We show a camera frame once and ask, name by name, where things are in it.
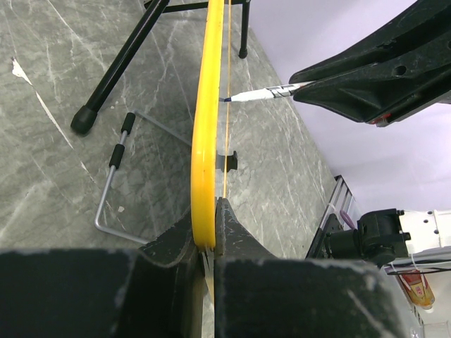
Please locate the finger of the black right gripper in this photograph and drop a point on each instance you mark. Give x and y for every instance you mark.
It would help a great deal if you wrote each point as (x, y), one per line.
(416, 26)
(383, 93)

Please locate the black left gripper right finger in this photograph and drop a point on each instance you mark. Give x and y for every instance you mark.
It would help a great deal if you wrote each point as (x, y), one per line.
(259, 295)

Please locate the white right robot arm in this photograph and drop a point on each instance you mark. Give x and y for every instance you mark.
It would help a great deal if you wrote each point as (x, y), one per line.
(379, 237)

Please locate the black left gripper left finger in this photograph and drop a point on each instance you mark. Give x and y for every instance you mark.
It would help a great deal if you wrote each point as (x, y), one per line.
(153, 291)

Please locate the black whiteboard clip foot right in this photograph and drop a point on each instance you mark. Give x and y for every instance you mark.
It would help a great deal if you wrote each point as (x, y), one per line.
(227, 163)

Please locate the aluminium extrusion frame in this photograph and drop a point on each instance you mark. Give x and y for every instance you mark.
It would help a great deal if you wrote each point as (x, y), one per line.
(335, 218)

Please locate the yellow framed whiteboard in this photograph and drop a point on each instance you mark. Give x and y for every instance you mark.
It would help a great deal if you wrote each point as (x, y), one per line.
(217, 40)

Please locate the white blue whiteboard marker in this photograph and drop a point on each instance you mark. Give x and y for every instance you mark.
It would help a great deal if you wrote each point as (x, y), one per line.
(266, 93)

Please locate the yellow red labelled bottle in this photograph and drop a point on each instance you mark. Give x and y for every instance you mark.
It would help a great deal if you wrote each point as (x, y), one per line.
(418, 289)

